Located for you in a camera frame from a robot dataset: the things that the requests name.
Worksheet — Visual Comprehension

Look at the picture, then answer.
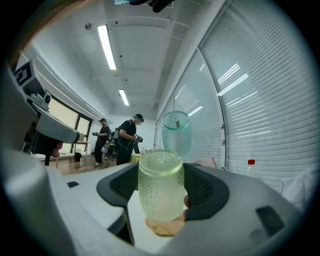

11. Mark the glass partition with white blinds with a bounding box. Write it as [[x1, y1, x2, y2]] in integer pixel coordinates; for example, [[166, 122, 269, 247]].
[[153, 0, 318, 193]]

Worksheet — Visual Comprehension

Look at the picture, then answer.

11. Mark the red-capped plastic bottle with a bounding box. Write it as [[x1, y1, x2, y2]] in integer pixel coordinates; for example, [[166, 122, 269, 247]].
[[246, 159, 257, 178]]

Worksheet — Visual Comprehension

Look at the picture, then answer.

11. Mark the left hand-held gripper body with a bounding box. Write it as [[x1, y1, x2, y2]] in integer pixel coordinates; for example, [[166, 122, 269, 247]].
[[13, 59, 61, 166]]

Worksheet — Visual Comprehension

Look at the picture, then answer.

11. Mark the black head-worn camera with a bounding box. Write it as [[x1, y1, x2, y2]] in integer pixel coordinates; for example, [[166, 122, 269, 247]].
[[149, 0, 176, 13]]

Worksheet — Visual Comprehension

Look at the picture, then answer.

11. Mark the pink cup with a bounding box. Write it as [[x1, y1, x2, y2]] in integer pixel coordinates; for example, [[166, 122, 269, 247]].
[[192, 156, 217, 169]]

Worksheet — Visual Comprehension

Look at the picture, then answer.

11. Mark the person's right hand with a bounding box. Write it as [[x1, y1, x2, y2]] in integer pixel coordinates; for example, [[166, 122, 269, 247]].
[[183, 194, 190, 219]]

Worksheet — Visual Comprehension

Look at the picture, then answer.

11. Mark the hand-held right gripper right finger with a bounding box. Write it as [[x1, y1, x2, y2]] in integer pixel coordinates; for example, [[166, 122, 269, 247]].
[[159, 162, 303, 253]]

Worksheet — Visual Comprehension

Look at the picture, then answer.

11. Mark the pale green cup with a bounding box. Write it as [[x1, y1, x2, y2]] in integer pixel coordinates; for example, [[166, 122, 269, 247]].
[[138, 149, 186, 223]]

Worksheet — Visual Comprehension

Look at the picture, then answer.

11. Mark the wooden cup rack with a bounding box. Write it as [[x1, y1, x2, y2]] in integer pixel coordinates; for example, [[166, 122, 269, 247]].
[[144, 119, 186, 237]]

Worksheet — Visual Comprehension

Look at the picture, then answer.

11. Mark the teal textured cup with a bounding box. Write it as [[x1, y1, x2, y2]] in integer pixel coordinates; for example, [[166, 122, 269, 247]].
[[161, 110, 192, 158]]

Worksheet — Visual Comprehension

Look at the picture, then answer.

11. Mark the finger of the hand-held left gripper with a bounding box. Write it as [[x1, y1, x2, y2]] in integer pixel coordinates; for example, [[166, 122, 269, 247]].
[[31, 102, 80, 145]]

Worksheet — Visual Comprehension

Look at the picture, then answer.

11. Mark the long ceiling light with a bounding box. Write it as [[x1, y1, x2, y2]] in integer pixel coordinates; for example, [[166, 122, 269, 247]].
[[118, 89, 130, 106], [97, 24, 118, 71]]

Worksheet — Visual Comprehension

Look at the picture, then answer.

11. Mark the person's left hand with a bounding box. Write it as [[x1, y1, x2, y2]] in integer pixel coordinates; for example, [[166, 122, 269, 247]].
[[51, 141, 64, 159]]

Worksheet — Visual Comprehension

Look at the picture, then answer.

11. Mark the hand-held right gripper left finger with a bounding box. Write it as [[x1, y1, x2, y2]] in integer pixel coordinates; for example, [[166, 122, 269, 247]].
[[47, 162, 140, 247]]

